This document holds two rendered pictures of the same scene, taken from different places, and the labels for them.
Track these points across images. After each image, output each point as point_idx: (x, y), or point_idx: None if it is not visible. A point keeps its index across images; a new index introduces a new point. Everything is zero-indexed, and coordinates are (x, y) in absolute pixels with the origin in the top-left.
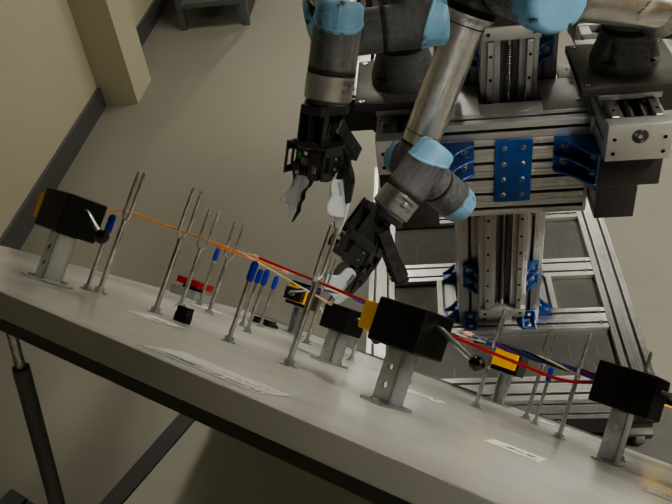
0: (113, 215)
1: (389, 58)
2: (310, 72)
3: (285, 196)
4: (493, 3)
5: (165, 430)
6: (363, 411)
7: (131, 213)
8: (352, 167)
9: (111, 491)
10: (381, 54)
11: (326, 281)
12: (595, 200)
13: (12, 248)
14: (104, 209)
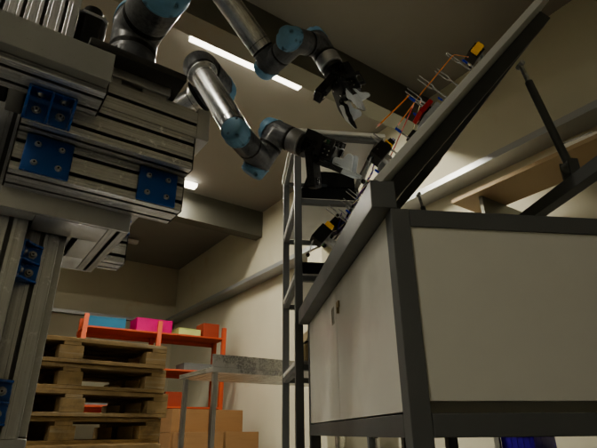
0: (462, 60)
1: (155, 60)
2: (329, 50)
3: (366, 94)
4: (223, 78)
5: (508, 214)
6: None
7: (457, 62)
8: (336, 103)
9: (574, 218)
10: (151, 52)
11: (355, 158)
12: (125, 248)
13: (511, 26)
14: (465, 59)
